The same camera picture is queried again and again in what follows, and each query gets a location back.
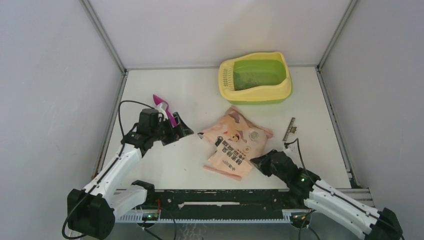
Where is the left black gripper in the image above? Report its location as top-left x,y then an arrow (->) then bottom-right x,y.
150,112 -> 193,146

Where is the magenta plastic scoop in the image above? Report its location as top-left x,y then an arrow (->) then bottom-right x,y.
152,94 -> 177,127

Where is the black sealing clip strip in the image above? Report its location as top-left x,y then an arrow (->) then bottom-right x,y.
282,117 -> 297,142

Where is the pink cat litter bag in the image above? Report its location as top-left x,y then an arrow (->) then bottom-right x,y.
198,105 -> 274,181

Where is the yellow green litter box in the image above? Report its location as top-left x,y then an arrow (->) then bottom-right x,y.
218,51 -> 293,105

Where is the green cat litter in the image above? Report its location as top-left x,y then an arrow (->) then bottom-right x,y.
233,70 -> 287,91

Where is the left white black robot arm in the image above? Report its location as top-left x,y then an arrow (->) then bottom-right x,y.
61,107 -> 194,240

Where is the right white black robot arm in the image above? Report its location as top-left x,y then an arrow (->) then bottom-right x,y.
250,150 -> 404,240

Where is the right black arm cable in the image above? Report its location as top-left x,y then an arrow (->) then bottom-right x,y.
284,137 -> 406,240

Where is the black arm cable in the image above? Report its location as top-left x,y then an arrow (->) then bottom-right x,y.
61,99 -> 155,240
284,137 -> 406,240

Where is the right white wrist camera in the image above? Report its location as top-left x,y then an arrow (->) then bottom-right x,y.
284,142 -> 297,154

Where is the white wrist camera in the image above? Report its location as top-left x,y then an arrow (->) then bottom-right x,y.
155,102 -> 169,120
284,142 -> 297,154

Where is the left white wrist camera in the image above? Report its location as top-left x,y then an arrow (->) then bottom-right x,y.
155,102 -> 169,120

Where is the white slotted cable duct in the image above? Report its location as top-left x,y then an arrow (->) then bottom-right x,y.
116,211 -> 293,224

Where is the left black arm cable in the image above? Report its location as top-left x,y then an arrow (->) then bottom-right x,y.
61,99 -> 155,240

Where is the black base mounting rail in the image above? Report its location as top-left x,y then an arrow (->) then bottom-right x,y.
144,189 -> 309,217

